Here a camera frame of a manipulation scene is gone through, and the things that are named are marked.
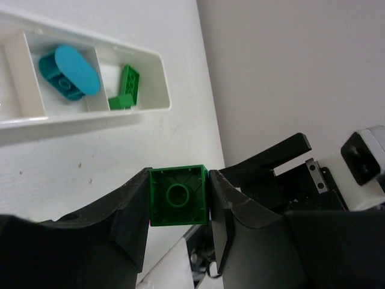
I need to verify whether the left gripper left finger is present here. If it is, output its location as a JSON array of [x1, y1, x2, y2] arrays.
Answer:
[[1, 168, 150, 288]]

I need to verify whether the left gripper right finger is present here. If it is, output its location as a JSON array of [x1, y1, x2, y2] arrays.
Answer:
[[209, 170, 384, 288]]

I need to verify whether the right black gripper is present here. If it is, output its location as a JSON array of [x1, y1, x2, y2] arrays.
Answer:
[[220, 132, 348, 213]]

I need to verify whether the green square lego brick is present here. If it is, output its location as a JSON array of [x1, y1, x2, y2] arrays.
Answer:
[[150, 164, 209, 227]]

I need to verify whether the green long lego brick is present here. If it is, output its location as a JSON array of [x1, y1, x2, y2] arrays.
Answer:
[[108, 65, 140, 110]]

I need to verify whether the teal oval lego piece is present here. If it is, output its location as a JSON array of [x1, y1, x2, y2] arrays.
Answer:
[[38, 45, 101, 101]]

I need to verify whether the white compartment tray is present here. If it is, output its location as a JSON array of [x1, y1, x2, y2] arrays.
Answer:
[[1, 7, 171, 142]]

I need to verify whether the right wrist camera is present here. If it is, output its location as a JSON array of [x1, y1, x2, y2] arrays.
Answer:
[[320, 125, 384, 211]]

